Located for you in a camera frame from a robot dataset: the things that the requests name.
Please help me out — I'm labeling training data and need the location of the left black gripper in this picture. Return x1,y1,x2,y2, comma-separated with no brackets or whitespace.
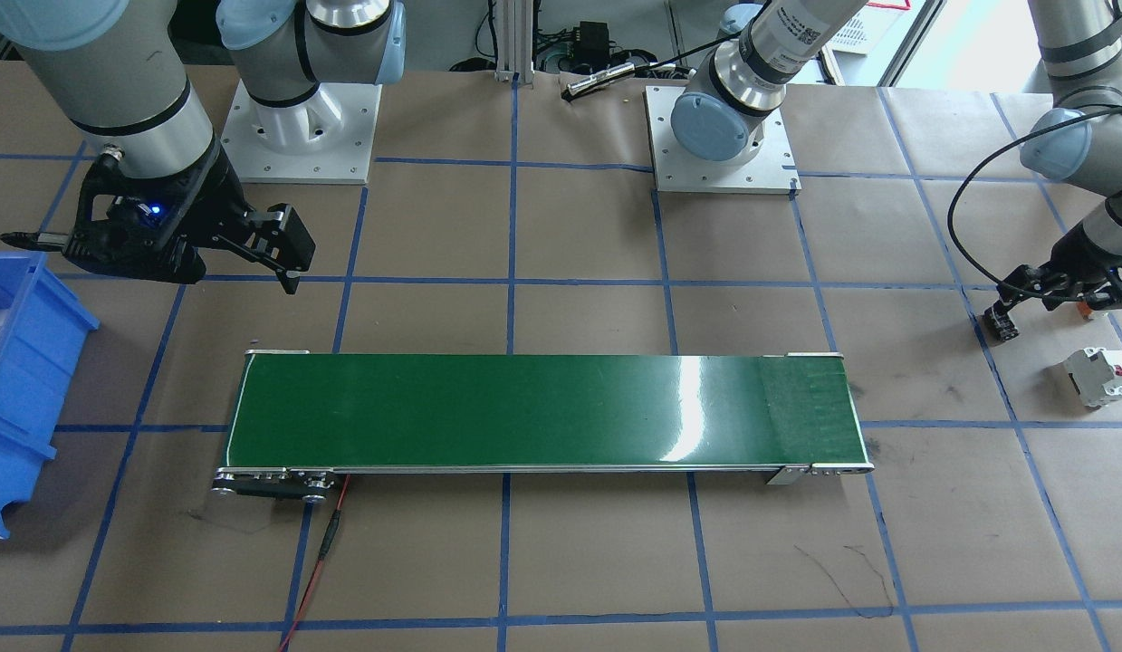
983,224,1122,342

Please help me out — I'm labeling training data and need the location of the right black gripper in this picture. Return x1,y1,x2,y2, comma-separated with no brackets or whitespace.
76,139,316,294

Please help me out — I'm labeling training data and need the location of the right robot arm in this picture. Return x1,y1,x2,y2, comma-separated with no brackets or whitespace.
0,1,407,294

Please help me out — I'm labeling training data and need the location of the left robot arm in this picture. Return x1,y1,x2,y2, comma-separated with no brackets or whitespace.
983,1,1122,341

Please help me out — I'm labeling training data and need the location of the white red circuit breaker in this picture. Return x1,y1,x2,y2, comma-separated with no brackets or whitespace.
1063,347,1122,408

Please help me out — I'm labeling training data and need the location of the green conveyor belt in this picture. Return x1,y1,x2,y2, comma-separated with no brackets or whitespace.
212,350,874,503

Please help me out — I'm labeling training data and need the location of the blue plastic bin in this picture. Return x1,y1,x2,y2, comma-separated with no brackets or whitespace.
0,252,100,540

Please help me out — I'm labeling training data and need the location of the metal rod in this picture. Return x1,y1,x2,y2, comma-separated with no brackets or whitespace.
561,62,637,102

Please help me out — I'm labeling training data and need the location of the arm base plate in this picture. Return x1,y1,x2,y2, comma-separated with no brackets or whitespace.
220,83,381,186
644,86,801,195

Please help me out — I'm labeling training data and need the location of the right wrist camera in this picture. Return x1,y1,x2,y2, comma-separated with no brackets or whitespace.
0,198,206,284

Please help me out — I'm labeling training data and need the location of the red black power cable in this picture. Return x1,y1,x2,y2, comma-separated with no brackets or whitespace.
278,474,351,651

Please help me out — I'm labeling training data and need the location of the aluminium frame post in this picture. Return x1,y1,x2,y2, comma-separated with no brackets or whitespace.
494,0,536,85

